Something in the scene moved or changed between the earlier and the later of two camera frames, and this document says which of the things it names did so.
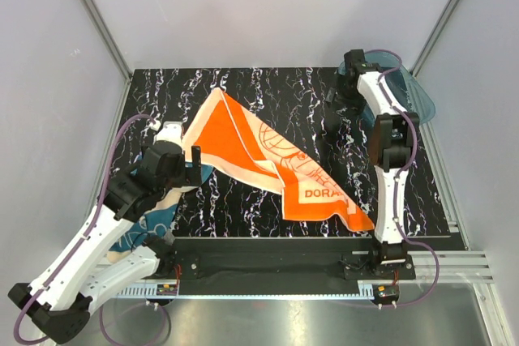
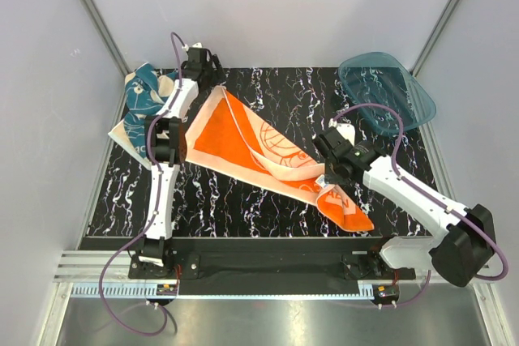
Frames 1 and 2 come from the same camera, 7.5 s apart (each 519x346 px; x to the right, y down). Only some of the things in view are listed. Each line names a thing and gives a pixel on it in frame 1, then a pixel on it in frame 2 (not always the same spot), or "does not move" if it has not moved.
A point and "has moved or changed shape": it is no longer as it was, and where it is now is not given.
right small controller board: (385, 293) does not move
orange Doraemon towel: (238, 147) has moved or changed shape
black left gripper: (190, 175) → (217, 77)
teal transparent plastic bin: (401, 83) does not move
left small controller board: (168, 289) does not move
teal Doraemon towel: (157, 224) → (145, 90)
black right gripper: (355, 105) → (332, 177)
